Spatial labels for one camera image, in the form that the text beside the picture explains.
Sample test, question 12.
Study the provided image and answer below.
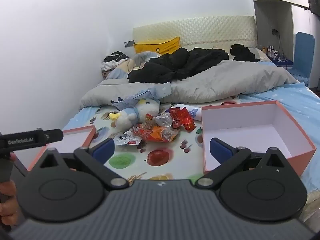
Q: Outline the cream padded headboard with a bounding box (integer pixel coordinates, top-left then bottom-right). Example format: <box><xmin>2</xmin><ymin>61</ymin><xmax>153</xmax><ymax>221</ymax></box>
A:
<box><xmin>132</xmin><ymin>15</ymin><xmax>258</xmax><ymax>53</ymax></box>

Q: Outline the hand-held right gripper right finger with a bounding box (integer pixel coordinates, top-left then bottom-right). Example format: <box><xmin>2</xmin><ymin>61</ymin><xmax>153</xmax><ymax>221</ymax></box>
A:
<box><xmin>195</xmin><ymin>137</ymin><xmax>288</xmax><ymax>190</ymax></box>

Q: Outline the blue starred bedsheet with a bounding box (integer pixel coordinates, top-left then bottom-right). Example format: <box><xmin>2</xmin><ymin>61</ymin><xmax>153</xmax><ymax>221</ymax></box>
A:
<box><xmin>62</xmin><ymin>62</ymin><xmax>320</xmax><ymax>230</ymax></box>

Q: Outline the blue chair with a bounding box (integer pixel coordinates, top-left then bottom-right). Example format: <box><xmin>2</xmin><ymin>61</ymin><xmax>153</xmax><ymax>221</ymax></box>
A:
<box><xmin>290</xmin><ymin>32</ymin><xmax>315</xmax><ymax>88</ymax></box>

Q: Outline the yellow pillow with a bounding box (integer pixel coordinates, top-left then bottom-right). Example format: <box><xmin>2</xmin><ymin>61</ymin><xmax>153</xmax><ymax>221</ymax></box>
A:
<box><xmin>133</xmin><ymin>37</ymin><xmax>181</xmax><ymax>55</ymax></box>

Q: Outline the person's left hand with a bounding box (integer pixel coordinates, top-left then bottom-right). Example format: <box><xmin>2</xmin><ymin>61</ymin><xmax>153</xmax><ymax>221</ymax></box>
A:
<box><xmin>0</xmin><ymin>180</ymin><xmax>18</xmax><ymax>228</ymax></box>

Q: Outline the large pink cardboard box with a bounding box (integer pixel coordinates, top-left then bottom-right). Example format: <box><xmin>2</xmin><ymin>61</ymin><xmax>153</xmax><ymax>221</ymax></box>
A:
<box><xmin>201</xmin><ymin>100</ymin><xmax>317</xmax><ymax>175</ymax></box>

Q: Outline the black cable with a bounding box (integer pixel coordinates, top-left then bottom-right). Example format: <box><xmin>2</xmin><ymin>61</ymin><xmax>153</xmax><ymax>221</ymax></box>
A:
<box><xmin>276</xmin><ymin>31</ymin><xmax>285</xmax><ymax>56</ymax></box>

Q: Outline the black garment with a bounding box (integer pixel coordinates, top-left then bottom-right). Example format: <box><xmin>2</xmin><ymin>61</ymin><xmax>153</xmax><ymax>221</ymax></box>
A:
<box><xmin>230</xmin><ymin>44</ymin><xmax>260</xmax><ymax>62</ymax></box>

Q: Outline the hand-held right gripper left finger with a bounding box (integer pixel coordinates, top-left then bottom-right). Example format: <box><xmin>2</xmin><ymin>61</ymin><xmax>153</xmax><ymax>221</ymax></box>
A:
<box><xmin>40</xmin><ymin>138</ymin><xmax>130</xmax><ymax>191</ymax></box>

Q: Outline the pile of clothes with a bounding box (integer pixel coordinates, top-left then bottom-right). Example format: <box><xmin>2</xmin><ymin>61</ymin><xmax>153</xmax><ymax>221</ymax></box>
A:
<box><xmin>101</xmin><ymin>51</ymin><xmax>129</xmax><ymax>71</ymax></box>

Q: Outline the red striped snack packet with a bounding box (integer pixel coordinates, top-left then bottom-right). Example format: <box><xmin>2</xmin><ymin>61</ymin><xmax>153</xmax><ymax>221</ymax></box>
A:
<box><xmin>133</xmin><ymin>119</ymin><xmax>157</xmax><ymax>141</ymax></box>

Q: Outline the light blue starred cloth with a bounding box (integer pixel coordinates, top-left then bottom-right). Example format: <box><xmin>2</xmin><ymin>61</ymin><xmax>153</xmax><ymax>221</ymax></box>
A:
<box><xmin>111</xmin><ymin>85</ymin><xmax>172</xmax><ymax>110</ymax></box>

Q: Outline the red foil snack packet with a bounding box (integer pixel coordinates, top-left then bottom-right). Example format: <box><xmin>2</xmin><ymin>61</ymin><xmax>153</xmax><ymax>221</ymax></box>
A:
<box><xmin>179</xmin><ymin>107</ymin><xmax>197</xmax><ymax>132</ymax></box>

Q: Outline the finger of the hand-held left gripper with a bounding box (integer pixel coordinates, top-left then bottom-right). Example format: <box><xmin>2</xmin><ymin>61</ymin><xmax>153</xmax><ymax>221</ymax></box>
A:
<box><xmin>46</xmin><ymin>129</ymin><xmax>64</xmax><ymax>144</ymax></box>

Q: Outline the pink box lid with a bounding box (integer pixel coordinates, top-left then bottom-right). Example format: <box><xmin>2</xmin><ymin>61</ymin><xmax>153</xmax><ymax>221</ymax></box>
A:
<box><xmin>12</xmin><ymin>125</ymin><xmax>97</xmax><ymax>172</ymax></box>

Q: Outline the white grey pillow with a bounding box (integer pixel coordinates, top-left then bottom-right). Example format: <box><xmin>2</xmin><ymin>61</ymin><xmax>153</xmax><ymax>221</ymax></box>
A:
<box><xmin>250</xmin><ymin>47</ymin><xmax>272</xmax><ymax>62</ymax></box>

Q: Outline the white snack packet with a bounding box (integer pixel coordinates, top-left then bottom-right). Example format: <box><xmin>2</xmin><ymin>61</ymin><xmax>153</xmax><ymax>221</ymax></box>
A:
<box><xmin>113</xmin><ymin>131</ymin><xmax>143</xmax><ymax>146</ymax></box>

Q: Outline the white blue plush toy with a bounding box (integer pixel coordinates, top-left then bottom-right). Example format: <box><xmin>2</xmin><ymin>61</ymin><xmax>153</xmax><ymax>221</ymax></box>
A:
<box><xmin>109</xmin><ymin>99</ymin><xmax>161</xmax><ymax>133</ymax></box>

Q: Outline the grey duvet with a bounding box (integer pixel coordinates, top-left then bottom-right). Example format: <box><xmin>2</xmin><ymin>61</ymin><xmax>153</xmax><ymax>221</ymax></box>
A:
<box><xmin>80</xmin><ymin>59</ymin><xmax>299</xmax><ymax>110</ymax></box>

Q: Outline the blue bedside table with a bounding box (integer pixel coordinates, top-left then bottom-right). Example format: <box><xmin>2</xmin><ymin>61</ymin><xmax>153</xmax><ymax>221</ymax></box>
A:
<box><xmin>271</xmin><ymin>56</ymin><xmax>293</xmax><ymax>67</ymax></box>

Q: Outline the black jacket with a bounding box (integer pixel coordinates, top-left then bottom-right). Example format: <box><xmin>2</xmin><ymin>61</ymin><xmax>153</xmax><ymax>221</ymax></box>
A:
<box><xmin>127</xmin><ymin>47</ymin><xmax>229</xmax><ymax>83</ymax></box>

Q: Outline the orange clear snack packet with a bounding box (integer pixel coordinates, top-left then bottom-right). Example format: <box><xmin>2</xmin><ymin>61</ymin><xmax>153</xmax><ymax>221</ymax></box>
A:
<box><xmin>149</xmin><ymin>126</ymin><xmax>179</xmax><ymax>143</ymax></box>

